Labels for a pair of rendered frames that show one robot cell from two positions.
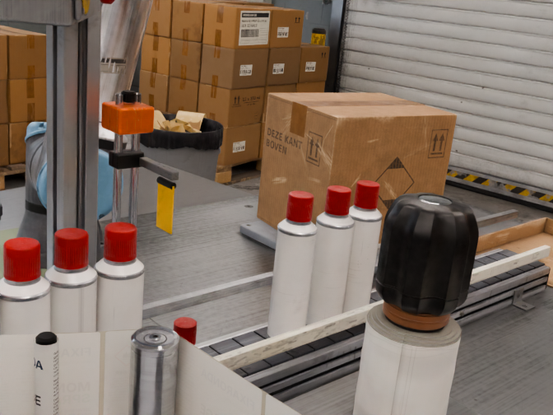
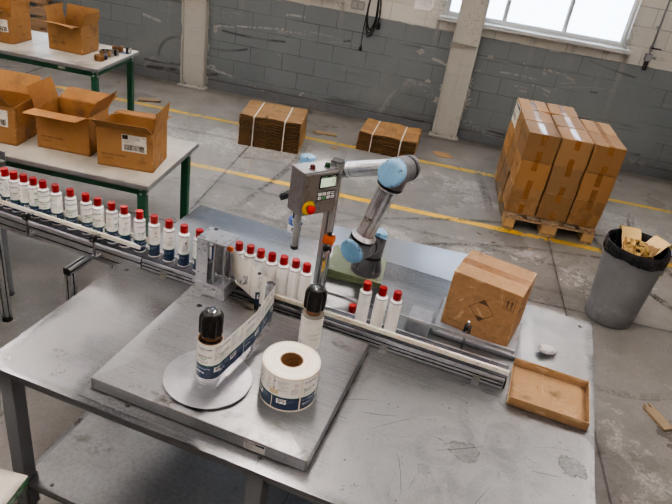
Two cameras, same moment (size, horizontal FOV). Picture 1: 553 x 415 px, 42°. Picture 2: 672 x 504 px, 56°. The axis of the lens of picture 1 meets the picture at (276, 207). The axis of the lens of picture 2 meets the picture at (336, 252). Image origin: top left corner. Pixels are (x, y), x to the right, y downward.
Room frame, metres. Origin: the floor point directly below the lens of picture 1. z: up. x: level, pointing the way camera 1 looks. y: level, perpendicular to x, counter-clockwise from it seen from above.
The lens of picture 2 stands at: (-0.40, -1.80, 2.44)
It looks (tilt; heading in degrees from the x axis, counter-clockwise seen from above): 30 degrees down; 58
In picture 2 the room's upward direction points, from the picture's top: 10 degrees clockwise
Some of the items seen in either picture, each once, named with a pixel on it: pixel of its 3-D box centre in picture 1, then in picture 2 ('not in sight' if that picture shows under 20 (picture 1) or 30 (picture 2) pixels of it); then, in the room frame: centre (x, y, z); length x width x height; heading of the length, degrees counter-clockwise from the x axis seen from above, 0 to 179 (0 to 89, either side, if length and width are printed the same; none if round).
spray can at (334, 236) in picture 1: (330, 258); (379, 308); (0.92, -0.08, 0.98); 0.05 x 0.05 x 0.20
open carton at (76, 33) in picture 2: not in sight; (71, 29); (0.37, 4.56, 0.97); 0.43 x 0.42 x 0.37; 49
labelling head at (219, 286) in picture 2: not in sight; (217, 263); (0.38, 0.36, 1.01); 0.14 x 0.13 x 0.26; 133
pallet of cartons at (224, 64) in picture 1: (235, 85); not in sight; (5.19, 0.38, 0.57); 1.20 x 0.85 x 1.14; 145
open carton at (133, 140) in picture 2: not in sight; (133, 131); (0.38, 1.99, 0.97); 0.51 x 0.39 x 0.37; 58
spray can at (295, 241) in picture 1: (293, 268); (363, 302); (0.88, -0.03, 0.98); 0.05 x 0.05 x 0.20
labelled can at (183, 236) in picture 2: not in sight; (183, 245); (0.30, 0.58, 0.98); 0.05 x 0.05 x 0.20
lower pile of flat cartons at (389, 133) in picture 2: not in sight; (389, 138); (3.51, 3.77, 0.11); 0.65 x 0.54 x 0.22; 139
